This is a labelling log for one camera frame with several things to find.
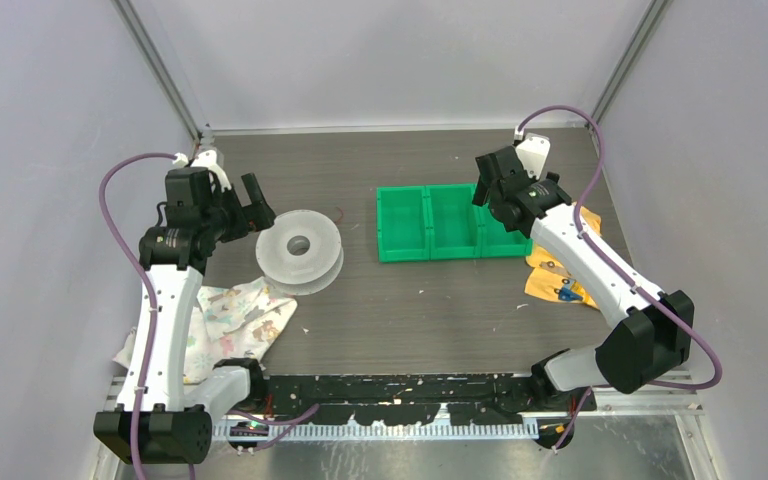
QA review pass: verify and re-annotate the white patterned cloth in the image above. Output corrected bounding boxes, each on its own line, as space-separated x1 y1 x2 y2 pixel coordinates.
112 276 300 386

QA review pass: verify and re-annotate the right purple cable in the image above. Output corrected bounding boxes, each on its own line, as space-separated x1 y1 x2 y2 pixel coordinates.
515 104 724 453

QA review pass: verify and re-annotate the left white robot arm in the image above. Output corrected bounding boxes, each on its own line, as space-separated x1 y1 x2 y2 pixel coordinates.
93 167 276 471

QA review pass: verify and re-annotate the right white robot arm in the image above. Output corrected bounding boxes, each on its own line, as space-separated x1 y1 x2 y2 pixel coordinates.
473 146 694 411

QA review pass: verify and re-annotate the green middle bin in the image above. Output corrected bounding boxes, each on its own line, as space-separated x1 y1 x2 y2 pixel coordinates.
426 184 480 260

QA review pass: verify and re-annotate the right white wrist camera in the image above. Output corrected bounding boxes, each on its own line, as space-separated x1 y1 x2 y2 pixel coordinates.
513 131 551 180

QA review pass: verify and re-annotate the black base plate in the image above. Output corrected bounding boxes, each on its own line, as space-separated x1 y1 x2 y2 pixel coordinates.
235 373 597 426

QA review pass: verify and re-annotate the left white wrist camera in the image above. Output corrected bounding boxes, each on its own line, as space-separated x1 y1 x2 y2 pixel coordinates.
172 147 232 191

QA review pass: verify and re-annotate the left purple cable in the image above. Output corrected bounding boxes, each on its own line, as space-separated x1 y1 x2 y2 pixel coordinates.
97 152 322 480

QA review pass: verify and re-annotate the white slotted cable duct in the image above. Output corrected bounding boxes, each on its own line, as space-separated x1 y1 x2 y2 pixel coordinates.
212 418 539 443

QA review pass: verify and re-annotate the purple cable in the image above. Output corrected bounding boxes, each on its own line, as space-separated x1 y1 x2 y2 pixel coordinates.
515 104 724 453
97 152 322 480

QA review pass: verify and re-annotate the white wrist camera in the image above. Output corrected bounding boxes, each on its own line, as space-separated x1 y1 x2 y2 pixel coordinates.
513 131 551 180
172 147 232 191

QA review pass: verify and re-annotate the yellow patterned cloth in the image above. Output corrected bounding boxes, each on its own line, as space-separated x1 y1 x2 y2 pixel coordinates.
523 201 605 311

